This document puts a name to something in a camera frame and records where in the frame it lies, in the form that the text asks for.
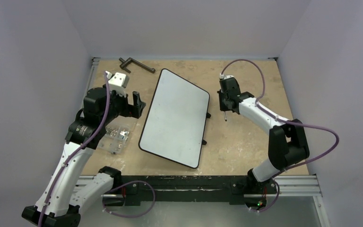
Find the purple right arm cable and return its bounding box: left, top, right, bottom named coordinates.
left=220, top=59, right=340, bottom=179

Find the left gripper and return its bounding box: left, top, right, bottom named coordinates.
left=100, top=83, right=145, bottom=125

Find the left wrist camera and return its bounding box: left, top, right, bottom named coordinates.
left=104, top=71, right=130, bottom=97

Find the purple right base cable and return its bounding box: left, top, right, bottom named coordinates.
left=249, top=182, right=280, bottom=214

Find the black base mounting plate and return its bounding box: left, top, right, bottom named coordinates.
left=104, top=175, right=278, bottom=207

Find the clear plastic screw box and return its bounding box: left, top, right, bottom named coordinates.
left=97, top=123, right=135, bottom=155

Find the aluminium frame rail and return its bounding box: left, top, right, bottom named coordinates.
left=73, top=175, right=322, bottom=197

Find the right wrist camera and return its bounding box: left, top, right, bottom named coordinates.
left=219, top=74, right=234, bottom=80

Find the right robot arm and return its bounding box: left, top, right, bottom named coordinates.
left=218, top=76, right=310, bottom=192

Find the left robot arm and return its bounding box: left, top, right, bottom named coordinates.
left=21, top=86, right=146, bottom=227

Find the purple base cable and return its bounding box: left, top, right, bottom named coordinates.
left=249, top=182, right=280, bottom=214
left=102, top=180, right=156, bottom=219

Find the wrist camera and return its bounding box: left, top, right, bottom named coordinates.
left=104, top=71, right=130, bottom=97
left=219, top=74, right=234, bottom=80

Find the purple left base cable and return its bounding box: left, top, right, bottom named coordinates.
left=102, top=180, right=156, bottom=219

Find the white whiteboard black frame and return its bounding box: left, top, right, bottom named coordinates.
left=138, top=69, right=210, bottom=169

